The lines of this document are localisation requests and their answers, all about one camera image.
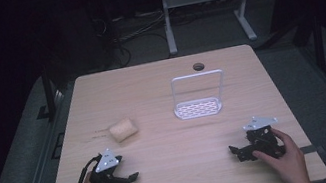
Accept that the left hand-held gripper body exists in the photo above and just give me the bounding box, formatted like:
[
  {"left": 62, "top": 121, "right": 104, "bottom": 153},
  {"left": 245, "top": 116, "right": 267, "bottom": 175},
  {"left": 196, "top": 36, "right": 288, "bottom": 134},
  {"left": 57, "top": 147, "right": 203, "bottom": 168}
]
[{"left": 84, "top": 145, "right": 131, "bottom": 183}]

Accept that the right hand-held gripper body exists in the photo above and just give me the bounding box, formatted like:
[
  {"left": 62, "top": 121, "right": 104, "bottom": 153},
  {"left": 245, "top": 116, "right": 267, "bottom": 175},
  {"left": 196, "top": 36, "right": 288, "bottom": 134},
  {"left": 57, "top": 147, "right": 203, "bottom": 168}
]
[{"left": 230, "top": 112, "right": 288, "bottom": 166}]

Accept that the beige sponge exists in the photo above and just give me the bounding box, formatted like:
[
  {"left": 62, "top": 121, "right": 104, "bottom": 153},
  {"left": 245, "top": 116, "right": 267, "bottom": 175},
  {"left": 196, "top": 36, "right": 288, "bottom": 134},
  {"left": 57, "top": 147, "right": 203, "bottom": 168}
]
[{"left": 106, "top": 116, "right": 141, "bottom": 145}]

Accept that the white metal rack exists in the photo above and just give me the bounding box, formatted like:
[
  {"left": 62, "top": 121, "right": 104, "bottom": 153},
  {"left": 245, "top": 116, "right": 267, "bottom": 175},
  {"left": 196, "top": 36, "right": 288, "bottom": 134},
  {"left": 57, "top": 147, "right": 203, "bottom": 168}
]
[{"left": 168, "top": 68, "right": 231, "bottom": 123}]

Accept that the person's right hand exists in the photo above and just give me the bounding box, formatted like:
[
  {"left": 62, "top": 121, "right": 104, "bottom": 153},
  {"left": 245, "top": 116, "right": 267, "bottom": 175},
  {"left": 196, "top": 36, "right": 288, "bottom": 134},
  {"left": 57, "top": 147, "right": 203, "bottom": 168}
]
[{"left": 249, "top": 123, "right": 313, "bottom": 183}]

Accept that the grey tape strip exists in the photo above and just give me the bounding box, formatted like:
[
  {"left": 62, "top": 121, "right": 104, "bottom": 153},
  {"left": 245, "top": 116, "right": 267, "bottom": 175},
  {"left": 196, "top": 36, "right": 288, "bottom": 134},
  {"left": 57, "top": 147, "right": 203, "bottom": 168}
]
[{"left": 299, "top": 143, "right": 322, "bottom": 156}]

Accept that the grey metal stand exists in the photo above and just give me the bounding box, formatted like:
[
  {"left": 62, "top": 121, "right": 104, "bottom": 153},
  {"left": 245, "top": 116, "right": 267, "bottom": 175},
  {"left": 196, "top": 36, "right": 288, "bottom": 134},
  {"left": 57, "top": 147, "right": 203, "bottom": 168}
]
[{"left": 159, "top": 0, "right": 265, "bottom": 57}]

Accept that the black metal post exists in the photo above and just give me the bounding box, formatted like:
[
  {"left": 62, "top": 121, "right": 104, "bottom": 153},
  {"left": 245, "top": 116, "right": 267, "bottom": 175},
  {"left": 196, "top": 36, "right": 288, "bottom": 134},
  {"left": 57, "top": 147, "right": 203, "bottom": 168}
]
[
  {"left": 306, "top": 13, "right": 326, "bottom": 75},
  {"left": 28, "top": 65, "right": 61, "bottom": 123}
]

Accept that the bundle of floor cables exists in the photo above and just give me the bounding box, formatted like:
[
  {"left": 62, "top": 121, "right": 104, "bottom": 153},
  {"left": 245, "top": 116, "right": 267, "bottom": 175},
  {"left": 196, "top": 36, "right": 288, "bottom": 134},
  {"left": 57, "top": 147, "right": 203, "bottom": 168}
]
[{"left": 91, "top": 3, "right": 176, "bottom": 71}]

